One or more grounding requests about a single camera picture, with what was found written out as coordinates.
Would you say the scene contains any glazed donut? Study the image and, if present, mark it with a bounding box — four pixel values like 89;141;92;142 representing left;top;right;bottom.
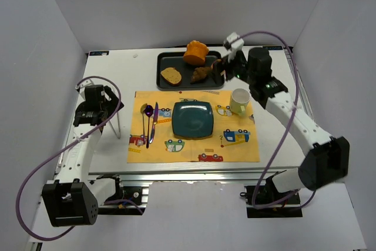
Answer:
211;65;224;79

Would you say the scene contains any bread slice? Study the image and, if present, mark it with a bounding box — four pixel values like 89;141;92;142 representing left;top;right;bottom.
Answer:
160;67;182;86

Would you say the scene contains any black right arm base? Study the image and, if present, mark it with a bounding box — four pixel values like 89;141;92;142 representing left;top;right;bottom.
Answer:
240;172;303;219

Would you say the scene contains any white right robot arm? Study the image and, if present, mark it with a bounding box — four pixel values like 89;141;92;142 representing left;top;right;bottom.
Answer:
212;47;350;198

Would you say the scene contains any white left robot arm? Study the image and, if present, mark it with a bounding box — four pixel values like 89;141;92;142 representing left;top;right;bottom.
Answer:
42;85;123;227

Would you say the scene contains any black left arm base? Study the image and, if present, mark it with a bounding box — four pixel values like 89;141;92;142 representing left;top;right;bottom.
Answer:
96;175;147;216

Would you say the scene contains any orange pumpkin bread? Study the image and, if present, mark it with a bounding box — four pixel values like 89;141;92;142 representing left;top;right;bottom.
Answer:
183;41;209;66

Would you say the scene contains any brown croissant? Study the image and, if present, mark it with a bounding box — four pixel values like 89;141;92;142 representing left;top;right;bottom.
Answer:
190;67;212;84

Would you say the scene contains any pale yellow mug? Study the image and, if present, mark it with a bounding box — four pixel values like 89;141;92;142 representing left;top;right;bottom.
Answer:
229;88;250;116

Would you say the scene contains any black baking tray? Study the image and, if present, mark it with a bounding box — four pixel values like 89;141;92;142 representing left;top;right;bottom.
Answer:
156;52;224;91

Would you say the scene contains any gold spoon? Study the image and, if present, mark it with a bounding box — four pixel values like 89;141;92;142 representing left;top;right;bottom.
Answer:
140;103;147;143

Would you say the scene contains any dark teal square plate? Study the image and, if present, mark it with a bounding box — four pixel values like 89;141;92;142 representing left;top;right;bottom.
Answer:
172;101;214;139

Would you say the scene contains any purple iridescent spoon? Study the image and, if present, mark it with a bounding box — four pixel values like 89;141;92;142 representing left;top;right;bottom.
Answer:
145;104;154;149

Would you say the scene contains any yellow cartoon placemat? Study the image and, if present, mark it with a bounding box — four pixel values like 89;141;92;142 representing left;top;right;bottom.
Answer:
127;91;260;163

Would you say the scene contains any purple iridescent knife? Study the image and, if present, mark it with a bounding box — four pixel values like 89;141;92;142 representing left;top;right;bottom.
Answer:
149;102;159;144

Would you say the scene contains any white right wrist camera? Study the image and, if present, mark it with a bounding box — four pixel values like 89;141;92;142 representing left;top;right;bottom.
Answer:
223;32;244;53

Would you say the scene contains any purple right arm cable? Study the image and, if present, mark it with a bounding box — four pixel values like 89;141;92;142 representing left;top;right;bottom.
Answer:
238;30;318;210

